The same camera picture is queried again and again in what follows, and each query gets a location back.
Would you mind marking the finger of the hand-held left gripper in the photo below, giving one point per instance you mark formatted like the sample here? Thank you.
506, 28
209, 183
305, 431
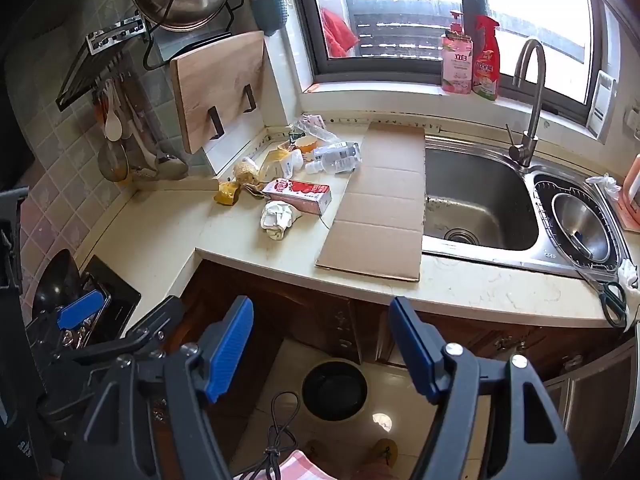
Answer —
160, 320
82, 307

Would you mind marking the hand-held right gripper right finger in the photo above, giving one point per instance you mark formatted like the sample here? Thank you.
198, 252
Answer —
412, 350

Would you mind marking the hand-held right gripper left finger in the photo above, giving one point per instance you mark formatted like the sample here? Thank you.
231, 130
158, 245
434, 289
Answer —
227, 350

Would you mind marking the round black waste bin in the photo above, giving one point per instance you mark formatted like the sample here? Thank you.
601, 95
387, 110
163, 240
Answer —
334, 390

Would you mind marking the white tissue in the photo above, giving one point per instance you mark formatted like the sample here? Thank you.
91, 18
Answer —
277, 217

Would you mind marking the yellow wrapper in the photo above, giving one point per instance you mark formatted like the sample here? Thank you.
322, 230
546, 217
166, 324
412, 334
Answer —
227, 192

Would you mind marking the small brown scrap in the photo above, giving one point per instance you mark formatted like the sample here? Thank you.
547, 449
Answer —
252, 190

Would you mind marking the pink and white milk carton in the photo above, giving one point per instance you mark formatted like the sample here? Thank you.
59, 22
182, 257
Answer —
300, 194

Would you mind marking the beige ball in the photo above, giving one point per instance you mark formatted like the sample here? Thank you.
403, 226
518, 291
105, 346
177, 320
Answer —
247, 170

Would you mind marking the white and yellow bag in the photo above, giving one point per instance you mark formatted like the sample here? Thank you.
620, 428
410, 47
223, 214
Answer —
285, 160

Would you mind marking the clear plastic water bottle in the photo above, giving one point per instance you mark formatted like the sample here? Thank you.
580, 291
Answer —
336, 156

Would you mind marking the orange and white paper cup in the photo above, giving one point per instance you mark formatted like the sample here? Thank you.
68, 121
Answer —
306, 144

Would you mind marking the dark green wrapper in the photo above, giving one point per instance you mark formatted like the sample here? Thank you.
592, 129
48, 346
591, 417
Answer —
296, 135

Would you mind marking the clear plastic wrapper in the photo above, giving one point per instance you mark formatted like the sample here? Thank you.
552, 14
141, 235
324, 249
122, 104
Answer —
315, 127

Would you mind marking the black wok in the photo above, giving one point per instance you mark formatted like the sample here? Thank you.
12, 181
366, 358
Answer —
55, 280

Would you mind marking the black gas stove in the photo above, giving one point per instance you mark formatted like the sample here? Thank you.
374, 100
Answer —
120, 292

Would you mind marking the brown wooden cabinet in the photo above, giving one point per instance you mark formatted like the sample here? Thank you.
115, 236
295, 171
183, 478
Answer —
310, 310

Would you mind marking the yellow slipper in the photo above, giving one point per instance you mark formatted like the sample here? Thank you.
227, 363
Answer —
384, 450
315, 447

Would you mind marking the pink checked garment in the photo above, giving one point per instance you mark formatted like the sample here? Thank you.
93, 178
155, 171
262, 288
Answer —
297, 467

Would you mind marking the flat brown cardboard sheet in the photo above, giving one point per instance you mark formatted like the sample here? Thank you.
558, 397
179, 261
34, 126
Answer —
380, 200

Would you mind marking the stainless steel sink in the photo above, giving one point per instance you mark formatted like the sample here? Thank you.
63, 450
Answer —
475, 200

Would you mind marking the white slotted spatula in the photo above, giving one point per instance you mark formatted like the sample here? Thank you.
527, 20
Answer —
142, 152

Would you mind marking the white rice spoon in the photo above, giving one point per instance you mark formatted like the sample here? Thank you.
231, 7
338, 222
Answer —
114, 120

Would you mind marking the steel bowl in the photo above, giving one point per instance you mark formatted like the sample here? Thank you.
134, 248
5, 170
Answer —
580, 230

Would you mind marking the black drain basket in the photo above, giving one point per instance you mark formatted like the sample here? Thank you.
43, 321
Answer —
542, 187

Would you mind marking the white rag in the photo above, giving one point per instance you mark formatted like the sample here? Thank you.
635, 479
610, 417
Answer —
630, 275

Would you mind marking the wooden cutting board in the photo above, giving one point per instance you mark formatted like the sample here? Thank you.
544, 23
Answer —
220, 85

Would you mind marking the white plastic bag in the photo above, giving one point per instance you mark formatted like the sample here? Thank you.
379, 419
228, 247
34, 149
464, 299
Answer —
605, 185

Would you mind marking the pink plastic holder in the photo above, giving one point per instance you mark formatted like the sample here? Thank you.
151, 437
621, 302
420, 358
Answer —
631, 190

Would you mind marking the steel knife rack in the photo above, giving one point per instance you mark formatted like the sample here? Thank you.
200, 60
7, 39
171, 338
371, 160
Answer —
117, 35

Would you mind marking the pink soap refill pouch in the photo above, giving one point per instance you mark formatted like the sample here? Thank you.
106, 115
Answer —
456, 65

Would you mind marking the steel gooseneck faucet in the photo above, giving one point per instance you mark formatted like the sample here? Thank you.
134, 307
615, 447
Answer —
530, 85

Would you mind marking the red spray bottle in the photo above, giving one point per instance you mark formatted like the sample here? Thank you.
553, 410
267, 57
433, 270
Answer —
486, 60

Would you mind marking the red cloth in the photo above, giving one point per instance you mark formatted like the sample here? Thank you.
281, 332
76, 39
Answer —
337, 32

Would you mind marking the blue-grey utensil holder cup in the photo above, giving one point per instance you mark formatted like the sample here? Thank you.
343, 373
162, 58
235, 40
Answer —
269, 12

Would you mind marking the black slatted wall shelf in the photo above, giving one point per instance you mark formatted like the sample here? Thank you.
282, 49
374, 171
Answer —
82, 75

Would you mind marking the white wall socket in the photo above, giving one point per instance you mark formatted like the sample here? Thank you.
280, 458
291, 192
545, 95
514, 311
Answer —
634, 120

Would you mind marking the dark window frame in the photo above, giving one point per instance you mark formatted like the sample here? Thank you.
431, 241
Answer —
310, 35

